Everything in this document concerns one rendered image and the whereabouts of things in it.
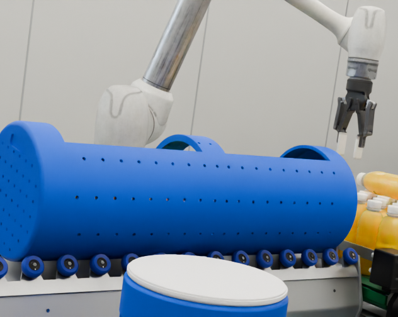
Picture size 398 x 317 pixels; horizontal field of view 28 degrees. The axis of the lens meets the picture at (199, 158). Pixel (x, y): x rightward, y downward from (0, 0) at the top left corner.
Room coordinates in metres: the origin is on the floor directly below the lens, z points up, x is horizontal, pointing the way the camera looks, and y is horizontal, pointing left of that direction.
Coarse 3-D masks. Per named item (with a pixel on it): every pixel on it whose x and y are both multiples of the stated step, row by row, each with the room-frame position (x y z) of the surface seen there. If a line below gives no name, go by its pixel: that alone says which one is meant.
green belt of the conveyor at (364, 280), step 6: (366, 276) 2.11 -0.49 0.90; (366, 282) 2.06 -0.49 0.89; (366, 288) 2.05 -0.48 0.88; (372, 288) 2.04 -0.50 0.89; (378, 288) 2.02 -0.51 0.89; (366, 294) 2.04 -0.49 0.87; (372, 294) 2.03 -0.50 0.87; (378, 294) 2.01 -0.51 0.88; (384, 294) 2.00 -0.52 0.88; (366, 300) 2.05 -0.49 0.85; (372, 300) 2.03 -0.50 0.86; (378, 300) 2.01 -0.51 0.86; (384, 300) 1.99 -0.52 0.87; (378, 306) 2.03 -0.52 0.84; (384, 306) 2.00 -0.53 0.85
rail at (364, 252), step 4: (344, 240) 2.16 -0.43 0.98; (340, 244) 2.17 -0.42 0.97; (344, 244) 2.16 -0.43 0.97; (348, 244) 2.15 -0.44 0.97; (352, 244) 2.14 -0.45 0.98; (356, 244) 2.13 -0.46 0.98; (340, 248) 2.17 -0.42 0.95; (344, 248) 2.16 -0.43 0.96; (356, 248) 2.12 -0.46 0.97; (360, 248) 2.11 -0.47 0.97; (364, 248) 2.10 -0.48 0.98; (368, 248) 2.09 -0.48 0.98; (356, 252) 2.12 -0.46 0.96; (360, 252) 2.11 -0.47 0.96; (364, 252) 2.10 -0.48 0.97; (368, 252) 2.09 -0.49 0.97; (372, 252) 2.08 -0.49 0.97; (360, 256) 2.11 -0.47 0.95; (364, 256) 2.10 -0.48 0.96; (368, 256) 2.09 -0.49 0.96
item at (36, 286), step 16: (272, 272) 1.87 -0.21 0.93; (288, 272) 1.90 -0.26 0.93; (304, 272) 1.93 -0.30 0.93; (320, 272) 1.96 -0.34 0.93; (336, 272) 2.00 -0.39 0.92; (352, 272) 2.03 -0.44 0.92; (0, 288) 1.45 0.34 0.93; (16, 288) 1.47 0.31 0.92; (32, 288) 1.49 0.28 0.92; (48, 288) 1.51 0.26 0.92; (64, 288) 1.53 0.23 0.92; (80, 288) 1.55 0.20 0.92; (96, 288) 1.57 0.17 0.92; (112, 288) 1.59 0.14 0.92
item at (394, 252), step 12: (384, 252) 1.96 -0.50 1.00; (396, 252) 1.97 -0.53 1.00; (372, 264) 1.99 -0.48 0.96; (384, 264) 1.96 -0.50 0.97; (396, 264) 1.94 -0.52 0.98; (372, 276) 1.98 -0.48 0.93; (384, 276) 1.95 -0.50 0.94; (396, 276) 1.95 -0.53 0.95; (384, 288) 1.97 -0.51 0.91; (396, 288) 1.95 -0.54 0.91
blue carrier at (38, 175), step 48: (0, 144) 1.63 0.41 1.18; (48, 144) 1.52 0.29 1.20; (96, 144) 1.59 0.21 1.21; (192, 144) 1.78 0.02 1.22; (0, 192) 1.61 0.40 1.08; (48, 192) 1.47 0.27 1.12; (96, 192) 1.53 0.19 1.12; (144, 192) 1.60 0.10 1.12; (192, 192) 1.67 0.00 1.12; (240, 192) 1.75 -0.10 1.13; (288, 192) 1.84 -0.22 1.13; (336, 192) 1.94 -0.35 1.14; (0, 240) 1.59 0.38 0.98; (48, 240) 1.50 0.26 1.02; (96, 240) 1.56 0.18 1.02; (144, 240) 1.63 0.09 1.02; (192, 240) 1.71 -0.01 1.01; (240, 240) 1.79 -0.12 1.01; (288, 240) 1.88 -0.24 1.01; (336, 240) 1.98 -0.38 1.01
